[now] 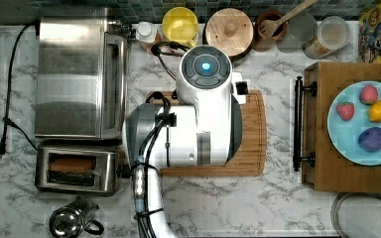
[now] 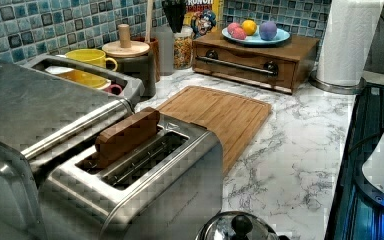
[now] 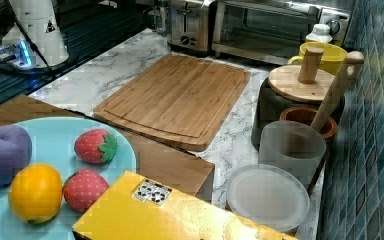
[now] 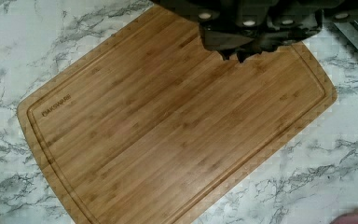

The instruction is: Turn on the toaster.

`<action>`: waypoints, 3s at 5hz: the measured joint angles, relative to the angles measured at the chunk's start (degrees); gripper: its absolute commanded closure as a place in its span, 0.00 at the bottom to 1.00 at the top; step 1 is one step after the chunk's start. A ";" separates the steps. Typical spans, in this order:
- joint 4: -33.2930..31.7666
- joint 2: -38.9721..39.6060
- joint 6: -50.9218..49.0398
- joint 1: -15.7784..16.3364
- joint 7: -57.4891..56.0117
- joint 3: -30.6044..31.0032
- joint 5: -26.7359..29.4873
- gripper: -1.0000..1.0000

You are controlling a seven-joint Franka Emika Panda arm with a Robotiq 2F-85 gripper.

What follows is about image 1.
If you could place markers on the bamboo cutting board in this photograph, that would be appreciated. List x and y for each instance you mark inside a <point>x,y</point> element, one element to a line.
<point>250,158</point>

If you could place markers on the wooden spoon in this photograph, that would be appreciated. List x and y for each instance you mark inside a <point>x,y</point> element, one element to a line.
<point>267,28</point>

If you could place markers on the red strawberry left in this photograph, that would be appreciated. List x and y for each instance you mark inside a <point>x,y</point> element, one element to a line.
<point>345,110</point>

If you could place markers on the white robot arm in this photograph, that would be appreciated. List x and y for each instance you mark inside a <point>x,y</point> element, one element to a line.
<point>203,129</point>

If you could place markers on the metal bowl rim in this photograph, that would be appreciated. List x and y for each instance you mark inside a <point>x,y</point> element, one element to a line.
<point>357,215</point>

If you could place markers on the red strawberry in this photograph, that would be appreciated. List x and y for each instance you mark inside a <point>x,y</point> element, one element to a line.
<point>369,94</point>
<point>345,110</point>

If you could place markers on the clear glass jar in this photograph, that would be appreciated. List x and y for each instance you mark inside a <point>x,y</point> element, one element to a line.
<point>332,34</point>

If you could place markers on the yellow lemon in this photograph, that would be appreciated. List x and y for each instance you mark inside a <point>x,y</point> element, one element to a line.
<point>374,112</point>

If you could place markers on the stainless steel slot toaster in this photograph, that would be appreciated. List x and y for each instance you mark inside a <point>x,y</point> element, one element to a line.
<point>103,180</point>

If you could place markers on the round wooden lid container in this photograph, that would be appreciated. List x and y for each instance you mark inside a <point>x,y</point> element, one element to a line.
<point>231,31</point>

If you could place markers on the light blue plate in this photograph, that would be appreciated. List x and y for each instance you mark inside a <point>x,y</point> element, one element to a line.
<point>345,134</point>

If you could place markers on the purple plum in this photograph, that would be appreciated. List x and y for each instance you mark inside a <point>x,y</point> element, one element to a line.
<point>370,139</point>

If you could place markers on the wooden tray with black handle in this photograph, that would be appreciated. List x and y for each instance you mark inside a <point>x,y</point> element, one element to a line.
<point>322,166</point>

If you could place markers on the red strawberry top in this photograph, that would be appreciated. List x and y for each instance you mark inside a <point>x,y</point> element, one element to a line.
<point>369,94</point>

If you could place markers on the frosted glass lid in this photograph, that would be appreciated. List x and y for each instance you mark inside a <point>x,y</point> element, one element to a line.
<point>301,29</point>

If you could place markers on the stainless steel toaster oven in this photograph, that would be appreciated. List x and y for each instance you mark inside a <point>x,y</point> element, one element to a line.
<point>81,85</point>

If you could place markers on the toast slice in toaster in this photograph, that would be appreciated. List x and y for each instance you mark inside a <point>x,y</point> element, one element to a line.
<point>72,165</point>

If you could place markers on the yellow cup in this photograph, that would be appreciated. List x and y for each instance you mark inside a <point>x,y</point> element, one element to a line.
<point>180,25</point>

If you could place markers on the white bottle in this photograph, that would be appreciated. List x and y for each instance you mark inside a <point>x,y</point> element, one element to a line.
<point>146,32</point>

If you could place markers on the shiny metal pitcher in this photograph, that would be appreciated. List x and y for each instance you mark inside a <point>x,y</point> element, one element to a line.
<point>72,219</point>

